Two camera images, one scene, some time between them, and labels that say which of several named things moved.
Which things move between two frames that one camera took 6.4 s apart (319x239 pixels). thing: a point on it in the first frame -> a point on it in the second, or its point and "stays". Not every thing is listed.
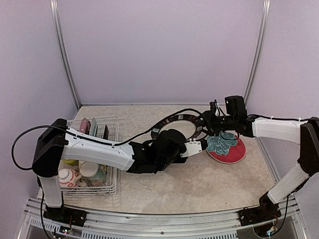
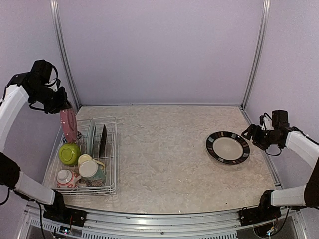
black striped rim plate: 191,126 -> 227,148
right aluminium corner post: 265,15 stays
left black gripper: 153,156 -> 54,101
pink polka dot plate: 84,126 -> 69,121
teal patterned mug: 92,174 stays
